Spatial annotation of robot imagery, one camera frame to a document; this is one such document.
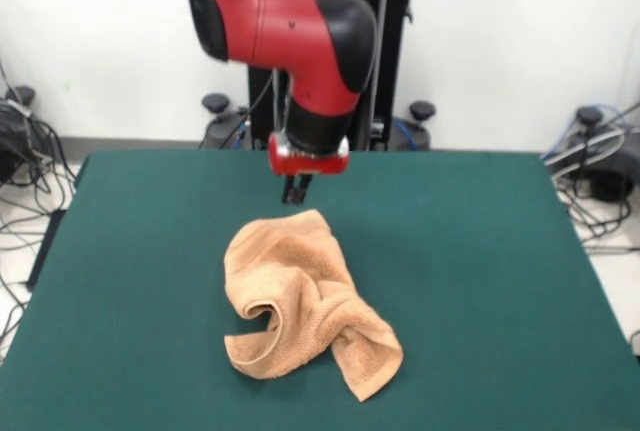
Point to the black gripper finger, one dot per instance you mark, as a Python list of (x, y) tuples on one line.
[(288, 188), (302, 188)]

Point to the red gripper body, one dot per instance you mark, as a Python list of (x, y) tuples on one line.
[(310, 165)]

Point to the peach terry towel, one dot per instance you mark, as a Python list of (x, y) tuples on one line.
[(280, 261)]

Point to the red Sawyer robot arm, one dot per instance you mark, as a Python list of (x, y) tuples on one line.
[(280, 26)]

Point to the dark green table cloth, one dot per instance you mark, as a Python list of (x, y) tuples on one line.
[(150, 251)]

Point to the black pedestal leg with knob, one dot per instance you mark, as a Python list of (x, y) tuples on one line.
[(216, 102), (607, 176), (422, 112), (12, 141)]

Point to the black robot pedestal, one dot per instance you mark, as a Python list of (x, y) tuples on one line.
[(395, 26)]

